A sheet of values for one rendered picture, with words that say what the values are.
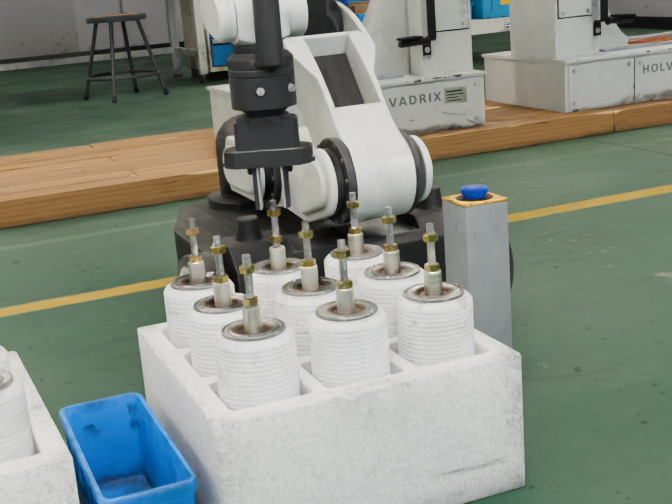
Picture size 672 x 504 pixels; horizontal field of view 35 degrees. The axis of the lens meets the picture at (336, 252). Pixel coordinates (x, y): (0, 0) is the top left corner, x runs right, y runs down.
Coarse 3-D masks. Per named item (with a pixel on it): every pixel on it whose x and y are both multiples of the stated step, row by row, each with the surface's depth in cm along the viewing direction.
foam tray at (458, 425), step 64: (192, 384) 129; (320, 384) 126; (384, 384) 125; (448, 384) 128; (512, 384) 132; (192, 448) 131; (256, 448) 120; (320, 448) 123; (384, 448) 126; (448, 448) 130; (512, 448) 134
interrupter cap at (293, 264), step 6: (288, 258) 153; (294, 258) 153; (258, 264) 152; (264, 264) 152; (270, 264) 152; (288, 264) 152; (294, 264) 151; (300, 264) 150; (258, 270) 149; (264, 270) 148; (270, 270) 148; (276, 270) 148; (282, 270) 148; (288, 270) 147; (294, 270) 148
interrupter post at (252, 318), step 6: (246, 306) 124; (258, 306) 124; (246, 312) 124; (252, 312) 123; (258, 312) 124; (246, 318) 124; (252, 318) 124; (258, 318) 124; (246, 324) 124; (252, 324) 124; (258, 324) 124; (246, 330) 124; (252, 330) 124; (258, 330) 124
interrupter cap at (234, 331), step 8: (240, 320) 128; (264, 320) 127; (272, 320) 127; (280, 320) 127; (224, 328) 125; (232, 328) 125; (240, 328) 126; (264, 328) 126; (272, 328) 125; (280, 328) 124; (224, 336) 123; (232, 336) 122; (240, 336) 123; (248, 336) 122; (256, 336) 122; (264, 336) 122; (272, 336) 122
